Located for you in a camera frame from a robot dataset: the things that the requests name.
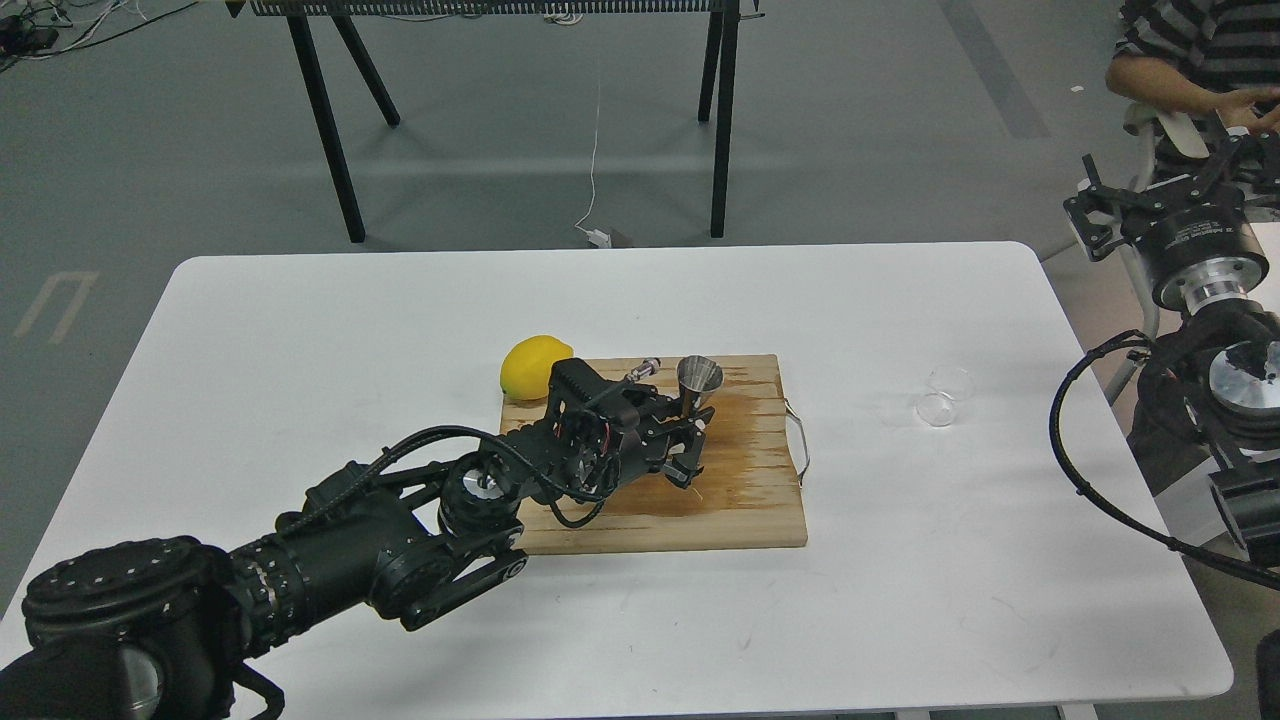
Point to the clear glass measuring cup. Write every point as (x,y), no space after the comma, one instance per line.
(946,391)

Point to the person in striped shirt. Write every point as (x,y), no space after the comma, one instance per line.
(1210,60)

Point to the wooden cutting board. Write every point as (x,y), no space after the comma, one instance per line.
(747,497)

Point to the black metal table frame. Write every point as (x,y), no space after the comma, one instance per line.
(374,70)

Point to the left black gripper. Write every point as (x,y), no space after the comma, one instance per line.
(599,435)

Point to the white side table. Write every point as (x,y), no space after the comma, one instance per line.
(1267,233)

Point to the yellow lemon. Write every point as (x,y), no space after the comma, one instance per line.
(525,371)

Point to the white office chair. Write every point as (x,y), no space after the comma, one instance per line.
(1105,219)

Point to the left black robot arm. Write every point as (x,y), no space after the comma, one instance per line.
(164,628)

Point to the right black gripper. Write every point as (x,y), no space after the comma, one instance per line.
(1193,251)

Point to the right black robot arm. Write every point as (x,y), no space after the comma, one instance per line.
(1212,383)

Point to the steel double jigger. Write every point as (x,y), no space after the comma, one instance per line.
(697,377)

